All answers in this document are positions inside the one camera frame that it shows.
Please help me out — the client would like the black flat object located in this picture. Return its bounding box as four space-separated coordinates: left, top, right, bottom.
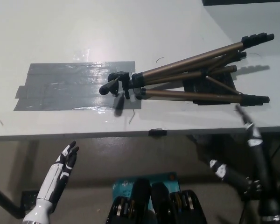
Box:
202 0 280 7

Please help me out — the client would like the small black tape strip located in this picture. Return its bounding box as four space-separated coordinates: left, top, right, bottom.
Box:
148 127 168 136

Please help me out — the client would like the teal cardboard box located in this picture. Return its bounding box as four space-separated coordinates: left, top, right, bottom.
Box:
112 172 180 210

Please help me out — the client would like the grey duct tape patch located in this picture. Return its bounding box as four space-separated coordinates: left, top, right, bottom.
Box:
13 61 143 112

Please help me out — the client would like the black table leg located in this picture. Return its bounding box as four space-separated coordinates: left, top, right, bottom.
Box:
0 183 23 220

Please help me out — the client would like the bronze and black camera tripod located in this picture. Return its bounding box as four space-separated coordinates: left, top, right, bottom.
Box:
99 33 275 116

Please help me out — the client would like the clear tape patch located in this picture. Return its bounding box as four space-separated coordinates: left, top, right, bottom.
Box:
72 48 91 60

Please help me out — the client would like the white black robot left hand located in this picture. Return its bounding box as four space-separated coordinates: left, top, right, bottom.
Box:
36 141 80 207

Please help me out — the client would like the thin black cable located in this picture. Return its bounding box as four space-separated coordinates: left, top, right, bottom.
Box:
238 205 247 224

